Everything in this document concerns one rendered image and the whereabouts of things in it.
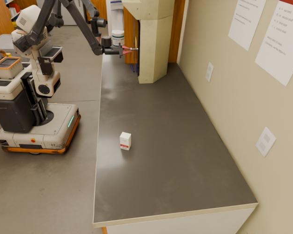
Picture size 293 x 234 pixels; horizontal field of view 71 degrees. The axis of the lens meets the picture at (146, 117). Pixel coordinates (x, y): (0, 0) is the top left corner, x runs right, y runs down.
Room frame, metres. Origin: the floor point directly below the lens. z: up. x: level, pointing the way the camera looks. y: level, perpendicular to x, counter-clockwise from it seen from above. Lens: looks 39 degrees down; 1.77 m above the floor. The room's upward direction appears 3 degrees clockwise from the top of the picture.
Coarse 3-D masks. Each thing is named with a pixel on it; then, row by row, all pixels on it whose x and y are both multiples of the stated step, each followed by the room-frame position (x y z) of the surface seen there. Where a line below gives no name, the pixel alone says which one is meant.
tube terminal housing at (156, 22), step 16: (144, 0) 1.42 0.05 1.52; (160, 0) 1.46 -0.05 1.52; (144, 16) 1.42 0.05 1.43; (160, 16) 1.47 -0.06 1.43; (144, 32) 1.42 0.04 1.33; (160, 32) 1.48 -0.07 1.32; (144, 48) 1.43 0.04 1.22; (160, 48) 1.50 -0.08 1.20; (144, 64) 1.43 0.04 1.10; (160, 64) 1.51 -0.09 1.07; (144, 80) 1.43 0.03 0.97
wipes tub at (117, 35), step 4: (112, 32) 2.16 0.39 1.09; (116, 32) 2.16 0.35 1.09; (120, 32) 2.17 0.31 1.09; (112, 36) 2.17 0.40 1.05; (116, 36) 2.13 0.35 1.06; (120, 36) 2.14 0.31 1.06; (116, 40) 2.13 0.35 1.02; (120, 40) 2.14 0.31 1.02; (116, 44) 2.13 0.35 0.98; (120, 44) 2.14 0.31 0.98; (124, 44) 2.18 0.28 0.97
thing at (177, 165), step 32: (128, 64) 1.76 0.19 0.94; (128, 96) 1.23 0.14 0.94; (160, 96) 1.26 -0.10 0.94; (192, 96) 1.28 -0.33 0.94; (128, 128) 0.90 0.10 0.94; (160, 128) 0.91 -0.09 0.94; (192, 128) 0.93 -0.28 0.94; (128, 160) 0.66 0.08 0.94; (160, 160) 0.67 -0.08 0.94; (192, 160) 0.68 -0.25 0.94; (224, 160) 0.69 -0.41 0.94; (96, 192) 0.48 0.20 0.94; (128, 192) 0.48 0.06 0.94; (160, 192) 0.49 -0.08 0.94; (192, 192) 0.50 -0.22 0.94; (224, 192) 0.51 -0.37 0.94; (96, 224) 0.35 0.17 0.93
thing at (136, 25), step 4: (136, 20) 1.55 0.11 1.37; (136, 24) 1.55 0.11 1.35; (136, 28) 1.54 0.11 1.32; (136, 32) 1.54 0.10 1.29; (136, 36) 1.54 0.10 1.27; (136, 40) 1.54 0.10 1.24; (136, 44) 1.53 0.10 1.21; (136, 52) 1.53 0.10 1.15; (136, 56) 1.52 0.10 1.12; (136, 60) 1.52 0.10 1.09; (136, 64) 1.52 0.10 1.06; (136, 68) 1.51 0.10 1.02
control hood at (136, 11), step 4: (124, 0) 1.45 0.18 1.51; (128, 0) 1.46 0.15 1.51; (132, 0) 1.46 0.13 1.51; (136, 0) 1.47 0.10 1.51; (124, 4) 1.40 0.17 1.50; (128, 4) 1.41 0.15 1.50; (132, 4) 1.41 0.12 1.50; (136, 4) 1.42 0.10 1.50; (140, 4) 1.42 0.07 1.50; (128, 8) 1.41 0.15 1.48; (132, 8) 1.41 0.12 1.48; (136, 8) 1.42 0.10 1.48; (140, 8) 1.42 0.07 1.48; (132, 12) 1.41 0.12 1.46; (136, 12) 1.42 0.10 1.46; (140, 12) 1.42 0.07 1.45; (136, 16) 1.42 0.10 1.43; (140, 16) 1.42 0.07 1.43
